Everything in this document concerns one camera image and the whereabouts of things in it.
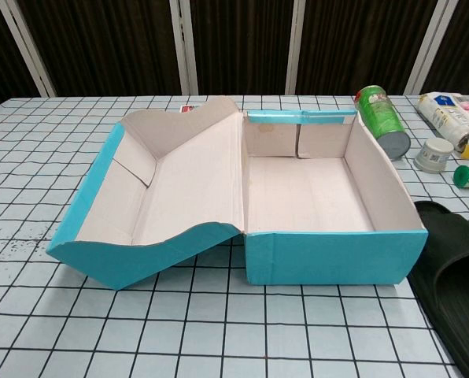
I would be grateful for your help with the light blue cardboard shoe box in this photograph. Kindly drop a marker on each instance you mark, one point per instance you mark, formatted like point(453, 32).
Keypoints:
point(309, 260)

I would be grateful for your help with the black rubber slipper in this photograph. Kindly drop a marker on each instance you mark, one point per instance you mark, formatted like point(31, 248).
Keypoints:
point(435, 244)

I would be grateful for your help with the red and blue postcard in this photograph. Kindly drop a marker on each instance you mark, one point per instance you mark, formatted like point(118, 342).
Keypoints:
point(187, 109)

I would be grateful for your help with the white black checkered tablecloth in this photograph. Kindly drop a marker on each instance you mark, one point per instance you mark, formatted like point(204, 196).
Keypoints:
point(218, 334)

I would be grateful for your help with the green cylindrical snack can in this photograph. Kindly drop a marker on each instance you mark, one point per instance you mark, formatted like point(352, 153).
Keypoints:
point(380, 118)

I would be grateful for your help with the small white plastic cup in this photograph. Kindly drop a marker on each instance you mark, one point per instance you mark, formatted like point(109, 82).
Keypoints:
point(433, 155)

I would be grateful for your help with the crumpled white paper package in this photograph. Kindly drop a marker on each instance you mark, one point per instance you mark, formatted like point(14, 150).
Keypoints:
point(447, 114)

